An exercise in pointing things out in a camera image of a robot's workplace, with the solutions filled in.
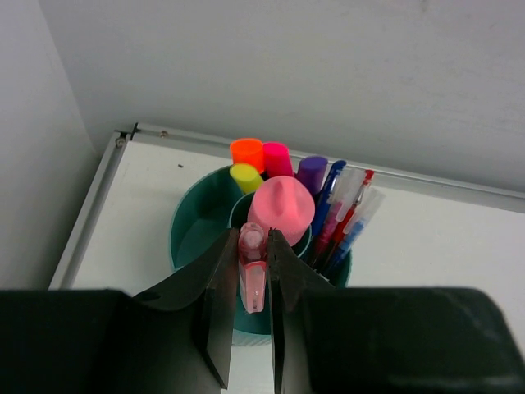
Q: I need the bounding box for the blue pen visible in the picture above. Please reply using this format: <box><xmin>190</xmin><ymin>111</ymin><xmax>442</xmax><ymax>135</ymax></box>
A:
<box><xmin>308</xmin><ymin>160</ymin><xmax>347</xmax><ymax>266</ymax></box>
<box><xmin>322</xmin><ymin>188</ymin><xmax>385</xmax><ymax>277</ymax></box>

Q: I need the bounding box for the teal round desk organizer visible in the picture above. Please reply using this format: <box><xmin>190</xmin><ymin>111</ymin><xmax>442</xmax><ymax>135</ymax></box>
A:
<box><xmin>169</xmin><ymin>164</ymin><xmax>353</xmax><ymax>348</ymax></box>

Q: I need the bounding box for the yellow highlighter black body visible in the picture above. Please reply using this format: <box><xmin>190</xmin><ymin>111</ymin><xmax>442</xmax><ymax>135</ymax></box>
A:
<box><xmin>229</xmin><ymin>163</ymin><xmax>264</xmax><ymax>194</ymax></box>

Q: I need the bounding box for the red pen top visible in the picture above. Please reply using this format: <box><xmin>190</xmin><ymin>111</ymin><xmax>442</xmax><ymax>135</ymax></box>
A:
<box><xmin>322</xmin><ymin>169</ymin><xmax>375</xmax><ymax>271</ymax></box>

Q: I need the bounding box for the orange highlighter black body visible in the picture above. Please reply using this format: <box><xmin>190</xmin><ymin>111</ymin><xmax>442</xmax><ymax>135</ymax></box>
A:
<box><xmin>230</xmin><ymin>138</ymin><xmax>265</xmax><ymax>173</ymax></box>

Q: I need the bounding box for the pink correction tape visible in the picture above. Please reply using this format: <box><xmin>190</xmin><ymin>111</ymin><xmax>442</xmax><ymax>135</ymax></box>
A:
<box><xmin>237</xmin><ymin>222</ymin><xmax>267</xmax><ymax>314</ymax></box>

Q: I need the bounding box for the pink highlighter black body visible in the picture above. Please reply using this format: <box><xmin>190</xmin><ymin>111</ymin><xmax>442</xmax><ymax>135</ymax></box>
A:
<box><xmin>263</xmin><ymin>141</ymin><xmax>294</xmax><ymax>177</ymax></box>

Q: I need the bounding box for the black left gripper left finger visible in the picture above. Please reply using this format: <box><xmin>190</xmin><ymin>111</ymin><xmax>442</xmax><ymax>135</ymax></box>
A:
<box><xmin>1</xmin><ymin>229</ymin><xmax>239</xmax><ymax>393</ymax></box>

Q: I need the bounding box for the purple highlighter black body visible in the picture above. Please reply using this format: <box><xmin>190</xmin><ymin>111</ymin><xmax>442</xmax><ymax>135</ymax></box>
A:
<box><xmin>295</xmin><ymin>156</ymin><xmax>328</xmax><ymax>196</ymax></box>

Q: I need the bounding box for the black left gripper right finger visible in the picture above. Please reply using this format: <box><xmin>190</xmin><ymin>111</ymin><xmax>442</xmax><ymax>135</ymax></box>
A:
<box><xmin>267</xmin><ymin>230</ymin><xmax>524</xmax><ymax>393</ymax></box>

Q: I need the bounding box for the red pen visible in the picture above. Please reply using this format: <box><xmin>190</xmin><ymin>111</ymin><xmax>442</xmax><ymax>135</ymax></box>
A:
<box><xmin>312</xmin><ymin>169</ymin><xmax>366</xmax><ymax>269</ymax></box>
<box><xmin>322</xmin><ymin>169</ymin><xmax>375</xmax><ymax>271</ymax></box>

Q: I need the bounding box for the pink capped clear tube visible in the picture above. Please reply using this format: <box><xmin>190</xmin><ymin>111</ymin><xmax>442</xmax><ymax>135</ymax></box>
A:
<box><xmin>247</xmin><ymin>176</ymin><xmax>315</xmax><ymax>246</ymax></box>

